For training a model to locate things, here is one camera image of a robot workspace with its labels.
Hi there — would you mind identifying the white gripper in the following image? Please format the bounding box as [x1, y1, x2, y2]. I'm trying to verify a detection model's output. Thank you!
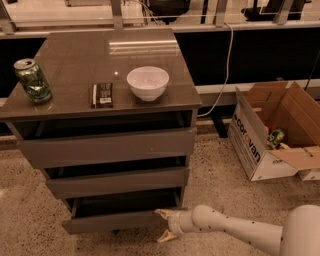
[155, 209, 192, 243]

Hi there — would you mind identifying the grey bottom drawer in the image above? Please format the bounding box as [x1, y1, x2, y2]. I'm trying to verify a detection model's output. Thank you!
[62, 187, 184, 234]

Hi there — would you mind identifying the grey drawer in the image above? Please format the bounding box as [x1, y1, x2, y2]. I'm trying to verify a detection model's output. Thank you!
[62, 187, 184, 234]
[47, 167, 188, 199]
[18, 128, 196, 169]

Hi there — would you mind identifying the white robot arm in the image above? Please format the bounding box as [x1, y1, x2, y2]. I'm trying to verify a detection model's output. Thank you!
[155, 205, 320, 256]

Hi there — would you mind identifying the grey middle drawer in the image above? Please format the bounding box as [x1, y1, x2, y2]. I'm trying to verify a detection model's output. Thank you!
[47, 167, 188, 199]

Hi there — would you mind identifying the grey top drawer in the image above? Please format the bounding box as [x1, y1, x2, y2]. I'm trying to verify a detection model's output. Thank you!
[18, 128, 196, 169]

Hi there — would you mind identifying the grey three-drawer cabinet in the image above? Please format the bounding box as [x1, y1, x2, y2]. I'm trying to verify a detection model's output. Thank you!
[0, 28, 203, 224]

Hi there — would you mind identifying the open cardboard box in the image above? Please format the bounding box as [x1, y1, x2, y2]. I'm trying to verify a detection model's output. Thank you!
[229, 81, 320, 181]

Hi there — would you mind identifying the green can in box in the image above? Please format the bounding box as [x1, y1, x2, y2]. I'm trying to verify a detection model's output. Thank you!
[266, 128, 285, 150]

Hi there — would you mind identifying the white bowl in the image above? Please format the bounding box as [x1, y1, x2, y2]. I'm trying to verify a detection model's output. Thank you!
[127, 66, 169, 101]

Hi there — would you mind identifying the black snack bar wrapper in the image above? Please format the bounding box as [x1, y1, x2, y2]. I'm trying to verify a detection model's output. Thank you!
[91, 83, 113, 108]

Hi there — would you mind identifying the green soda can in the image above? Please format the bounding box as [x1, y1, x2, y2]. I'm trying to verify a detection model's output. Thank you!
[14, 58, 52, 104]

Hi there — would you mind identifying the metal window railing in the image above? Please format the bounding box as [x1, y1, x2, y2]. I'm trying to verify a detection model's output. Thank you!
[0, 0, 320, 34]

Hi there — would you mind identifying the white cable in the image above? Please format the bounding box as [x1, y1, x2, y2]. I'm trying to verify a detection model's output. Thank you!
[197, 22, 235, 119]

